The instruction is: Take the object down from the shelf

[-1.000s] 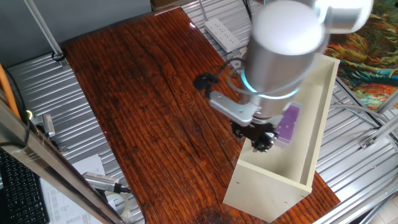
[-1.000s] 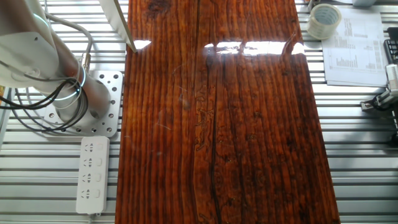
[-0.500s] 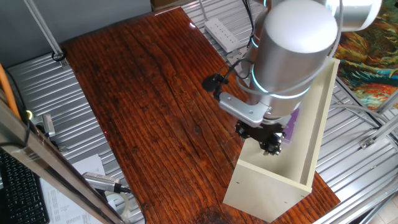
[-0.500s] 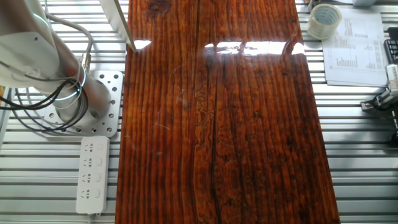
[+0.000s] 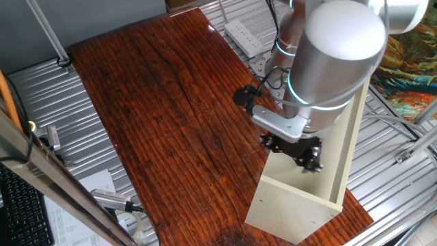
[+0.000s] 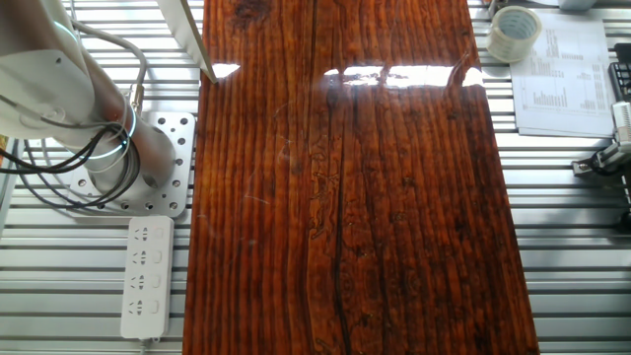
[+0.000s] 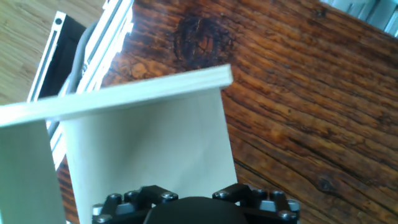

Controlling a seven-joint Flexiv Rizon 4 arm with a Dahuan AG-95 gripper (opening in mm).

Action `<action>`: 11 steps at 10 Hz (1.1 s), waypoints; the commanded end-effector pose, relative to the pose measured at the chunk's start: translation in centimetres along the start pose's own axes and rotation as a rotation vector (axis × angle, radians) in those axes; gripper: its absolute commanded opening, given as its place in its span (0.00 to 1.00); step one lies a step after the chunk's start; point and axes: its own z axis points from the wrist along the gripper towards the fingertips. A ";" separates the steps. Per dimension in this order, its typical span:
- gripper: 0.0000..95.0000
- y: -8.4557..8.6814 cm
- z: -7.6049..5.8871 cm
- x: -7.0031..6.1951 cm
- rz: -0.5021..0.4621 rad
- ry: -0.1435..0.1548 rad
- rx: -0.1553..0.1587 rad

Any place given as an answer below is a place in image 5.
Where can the white power strip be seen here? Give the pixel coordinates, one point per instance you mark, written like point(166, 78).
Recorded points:
point(244, 37)

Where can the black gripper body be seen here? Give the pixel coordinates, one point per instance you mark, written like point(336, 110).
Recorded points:
point(300, 147)

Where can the silver exterior camera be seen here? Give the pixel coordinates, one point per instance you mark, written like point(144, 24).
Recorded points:
point(109, 199)

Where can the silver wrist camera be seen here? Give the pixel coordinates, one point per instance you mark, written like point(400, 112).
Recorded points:
point(276, 124)

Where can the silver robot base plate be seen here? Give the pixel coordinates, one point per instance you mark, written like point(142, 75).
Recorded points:
point(256, 63)

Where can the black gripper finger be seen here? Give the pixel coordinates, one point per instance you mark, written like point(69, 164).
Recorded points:
point(271, 143)
point(312, 160)

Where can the orange pipe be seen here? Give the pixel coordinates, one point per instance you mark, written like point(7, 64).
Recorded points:
point(8, 99)

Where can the cream wooden shelf box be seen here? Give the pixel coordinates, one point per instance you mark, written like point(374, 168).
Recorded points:
point(307, 212)

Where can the colourful painted cloth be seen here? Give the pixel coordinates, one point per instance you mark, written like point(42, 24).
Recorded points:
point(409, 82)

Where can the clear packing tape roll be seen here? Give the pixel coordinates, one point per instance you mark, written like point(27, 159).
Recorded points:
point(138, 225)

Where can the black keyboard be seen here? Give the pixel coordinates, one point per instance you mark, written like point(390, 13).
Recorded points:
point(24, 218)

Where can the printed paper sheet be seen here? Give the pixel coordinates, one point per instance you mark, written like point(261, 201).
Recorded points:
point(68, 229)

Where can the wood-grain table board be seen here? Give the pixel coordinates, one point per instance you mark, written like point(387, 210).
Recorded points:
point(153, 119)

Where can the aluminium frame post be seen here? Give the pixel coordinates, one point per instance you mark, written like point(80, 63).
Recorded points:
point(48, 32)

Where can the steel frame beam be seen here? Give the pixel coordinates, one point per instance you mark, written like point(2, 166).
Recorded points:
point(51, 174)

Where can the aluminium strut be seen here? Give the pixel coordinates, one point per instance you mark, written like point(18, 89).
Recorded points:
point(416, 145)
point(425, 112)

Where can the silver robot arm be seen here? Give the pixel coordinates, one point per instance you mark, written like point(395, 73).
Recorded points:
point(334, 68)

